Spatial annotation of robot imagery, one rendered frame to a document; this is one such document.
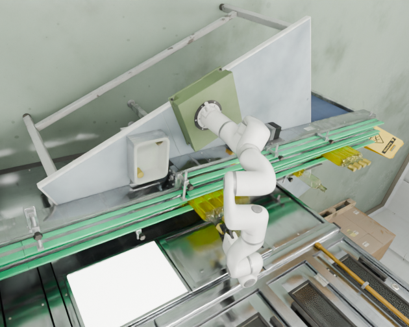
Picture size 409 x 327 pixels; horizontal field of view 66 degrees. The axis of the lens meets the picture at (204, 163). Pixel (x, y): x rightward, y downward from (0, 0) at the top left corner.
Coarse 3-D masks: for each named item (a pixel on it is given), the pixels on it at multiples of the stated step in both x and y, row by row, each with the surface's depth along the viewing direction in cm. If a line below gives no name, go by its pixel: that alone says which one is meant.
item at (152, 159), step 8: (136, 144) 138; (144, 144) 138; (152, 144) 149; (168, 144) 145; (136, 152) 138; (144, 152) 149; (152, 152) 152; (160, 152) 152; (168, 152) 148; (136, 160) 140; (144, 160) 152; (152, 160) 154; (160, 160) 155; (168, 160) 151; (136, 168) 142; (144, 168) 154; (152, 168) 157; (160, 168) 157; (136, 176) 145; (144, 176) 151; (152, 176) 152; (160, 176) 153
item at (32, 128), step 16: (224, 16) 205; (240, 16) 205; (256, 16) 192; (176, 48) 194; (144, 64) 188; (112, 80) 185; (96, 96) 181; (64, 112) 176; (32, 128) 170; (48, 160) 147
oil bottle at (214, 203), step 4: (204, 196) 160; (208, 196) 160; (212, 196) 161; (208, 200) 157; (212, 200) 158; (216, 200) 158; (212, 204) 155; (216, 204) 156; (220, 204) 156; (216, 208) 153; (220, 208) 154; (216, 212) 153; (220, 212) 153; (216, 216) 154
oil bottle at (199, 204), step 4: (188, 200) 161; (192, 200) 158; (196, 200) 156; (200, 200) 157; (204, 200) 157; (192, 204) 159; (196, 204) 155; (200, 204) 154; (204, 204) 155; (208, 204) 155; (196, 208) 156; (200, 208) 153; (204, 208) 152; (208, 208) 153; (212, 208) 153; (200, 212) 154; (204, 212) 150; (208, 212) 151; (212, 212) 151; (200, 216) 155; (204, 216) 151; (208, 216) 150; (204, 220) 152; (208, 220) 151
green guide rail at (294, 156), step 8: (368, 128) 246; (344, 136) 229; (352, 136) 231; (360, 136) 232; (320, 144) 214; (328, 144) 217; (336, 144) 217; (296, 152) 201; (304, 152) 203; (312, 152) 203; (272, 160) 190; (288, 160) 192; (296, 160) 195; (192, 184) 161; (200, 184) 162; (208, 184) 163; (216, 184) 163; (192, 192) 156; (200, 192) 157
